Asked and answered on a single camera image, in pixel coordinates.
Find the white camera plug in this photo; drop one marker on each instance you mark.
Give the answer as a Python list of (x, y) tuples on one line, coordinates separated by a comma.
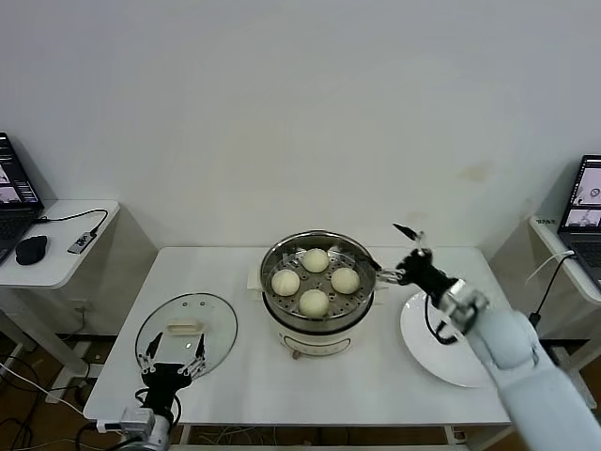
[(109, 427)]

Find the white round plate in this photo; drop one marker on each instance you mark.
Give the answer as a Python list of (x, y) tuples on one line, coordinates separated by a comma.
[(418, 333)]

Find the white side table with mouse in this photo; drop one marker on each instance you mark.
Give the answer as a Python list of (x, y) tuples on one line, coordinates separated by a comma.
[(61, 268)]

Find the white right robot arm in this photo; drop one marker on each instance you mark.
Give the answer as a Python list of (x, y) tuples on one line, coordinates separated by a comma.
[(516, 347)]

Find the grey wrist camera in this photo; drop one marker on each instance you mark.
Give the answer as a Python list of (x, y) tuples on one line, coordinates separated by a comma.
[(469, 303), (137, 419)]

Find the stainless steel steamer basket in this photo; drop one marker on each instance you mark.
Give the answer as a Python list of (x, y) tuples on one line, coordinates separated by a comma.
[(366, 291)]

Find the grey usb hub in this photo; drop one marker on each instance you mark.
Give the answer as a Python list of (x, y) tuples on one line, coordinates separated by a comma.
[(81, 242)]

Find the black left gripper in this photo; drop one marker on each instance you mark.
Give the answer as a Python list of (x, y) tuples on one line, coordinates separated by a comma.
[(163, 383)]

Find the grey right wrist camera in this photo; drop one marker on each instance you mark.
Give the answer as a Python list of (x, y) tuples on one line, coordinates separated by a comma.
[(469, 303)]

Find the cream electric cooker pot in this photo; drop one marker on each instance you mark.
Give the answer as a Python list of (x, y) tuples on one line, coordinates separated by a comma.
[(319, 338)]

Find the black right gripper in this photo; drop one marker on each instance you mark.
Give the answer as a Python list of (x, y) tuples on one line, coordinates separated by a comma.
[(425, 272)]

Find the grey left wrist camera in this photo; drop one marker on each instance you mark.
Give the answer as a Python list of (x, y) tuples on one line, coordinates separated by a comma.
[(137, 419)]

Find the laptop showing camera views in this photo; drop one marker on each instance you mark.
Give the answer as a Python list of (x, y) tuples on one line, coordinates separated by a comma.
[(584, 197)]

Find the white steamed baozi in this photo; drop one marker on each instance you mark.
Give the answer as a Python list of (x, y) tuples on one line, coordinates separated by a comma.
[(285, 283), (314, 259), (313, 303), (345, 280)]

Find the black laptop dark screen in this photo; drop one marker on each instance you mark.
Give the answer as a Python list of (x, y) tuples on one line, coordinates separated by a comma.
[(14, 188)]

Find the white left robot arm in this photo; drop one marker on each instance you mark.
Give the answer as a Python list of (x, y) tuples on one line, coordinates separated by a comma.
[(157, 434)]

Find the black computer mouse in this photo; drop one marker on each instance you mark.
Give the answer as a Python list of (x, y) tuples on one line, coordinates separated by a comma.
[(31, 249)]

